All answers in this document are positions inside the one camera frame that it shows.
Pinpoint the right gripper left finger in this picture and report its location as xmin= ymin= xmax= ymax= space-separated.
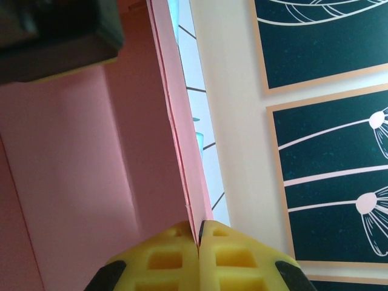
xmin=87 ymin=221 xmax=199 ymax=291

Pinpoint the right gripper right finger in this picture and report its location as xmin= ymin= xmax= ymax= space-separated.
xmin=198 ymin=220 xmax=316 ymax=291

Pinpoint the pink paper box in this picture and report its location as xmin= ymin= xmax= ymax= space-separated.
xmin=0 ymin=0 xmax=213 ymax=291

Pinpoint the dark floral framed picture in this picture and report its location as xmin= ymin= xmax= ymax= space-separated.
xmin=250 ymin=0 xmax=388 ymax=98

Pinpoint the wall panel with pink flowers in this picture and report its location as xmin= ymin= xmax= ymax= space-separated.
xmin=266 ymin=84 xmax=388 ymax=281

